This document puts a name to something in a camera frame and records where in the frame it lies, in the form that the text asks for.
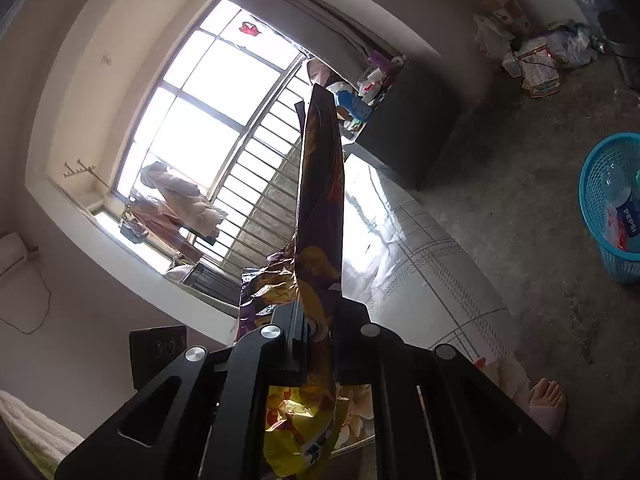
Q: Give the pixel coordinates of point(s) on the blue detergent bottle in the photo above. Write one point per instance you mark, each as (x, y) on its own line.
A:
(350, 105)

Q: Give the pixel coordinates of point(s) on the white plastic bag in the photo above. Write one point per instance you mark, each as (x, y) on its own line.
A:
(490, 40)

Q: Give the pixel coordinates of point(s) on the hanging beige jacket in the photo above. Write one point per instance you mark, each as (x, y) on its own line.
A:
(185, 195)

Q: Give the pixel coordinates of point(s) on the large window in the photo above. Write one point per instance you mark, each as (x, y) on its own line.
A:
(220, 85)

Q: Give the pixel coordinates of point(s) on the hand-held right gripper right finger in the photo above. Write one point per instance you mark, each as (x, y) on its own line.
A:
(352, 340)

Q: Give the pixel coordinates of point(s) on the dark grey cabinet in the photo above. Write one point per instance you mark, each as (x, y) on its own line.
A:
(410, 125)

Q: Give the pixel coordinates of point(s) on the clear plastic soda bottle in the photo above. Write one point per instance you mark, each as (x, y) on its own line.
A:
(627, 215)

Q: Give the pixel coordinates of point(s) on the purple cup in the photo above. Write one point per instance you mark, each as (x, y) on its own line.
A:
(380, 62)

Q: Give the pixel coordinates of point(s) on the hanging brown garment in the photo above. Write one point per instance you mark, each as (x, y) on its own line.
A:
(155, 225)

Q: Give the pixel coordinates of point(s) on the red white packet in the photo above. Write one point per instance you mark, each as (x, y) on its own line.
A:
(612, 227)

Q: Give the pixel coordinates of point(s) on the white green towel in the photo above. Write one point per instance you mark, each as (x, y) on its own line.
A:
(35, 425)

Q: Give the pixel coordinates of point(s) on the white air conditioner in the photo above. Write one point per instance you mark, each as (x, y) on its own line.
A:
(12, 252)

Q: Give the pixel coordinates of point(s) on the pink slipper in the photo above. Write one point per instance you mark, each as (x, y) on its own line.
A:
(550, 424)

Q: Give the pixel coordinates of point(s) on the blue plastic mesh basket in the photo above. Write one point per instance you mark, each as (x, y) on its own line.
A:
(600, 170)

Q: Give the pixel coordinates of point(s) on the black folded rack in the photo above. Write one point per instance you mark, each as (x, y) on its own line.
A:
(210, 285)

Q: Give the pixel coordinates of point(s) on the metal balcony railing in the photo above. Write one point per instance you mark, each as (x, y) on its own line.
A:
(260, 185)

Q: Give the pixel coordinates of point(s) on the pile of paper packets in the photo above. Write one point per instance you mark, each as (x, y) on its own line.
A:
(545, 60)

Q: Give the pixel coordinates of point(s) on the black rice cooker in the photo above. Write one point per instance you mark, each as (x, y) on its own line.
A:
(622, 45)

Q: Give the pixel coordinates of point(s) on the person's foot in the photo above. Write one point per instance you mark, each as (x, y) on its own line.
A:
(547, 395)

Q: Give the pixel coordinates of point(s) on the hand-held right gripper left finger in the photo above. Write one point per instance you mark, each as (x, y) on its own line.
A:
(287, 340)

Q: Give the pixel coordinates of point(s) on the purple yellow snack bag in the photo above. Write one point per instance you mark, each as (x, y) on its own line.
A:
(312, 275)

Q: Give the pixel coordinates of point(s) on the metal wall hook rack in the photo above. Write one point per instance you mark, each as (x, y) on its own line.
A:
(82, 170)

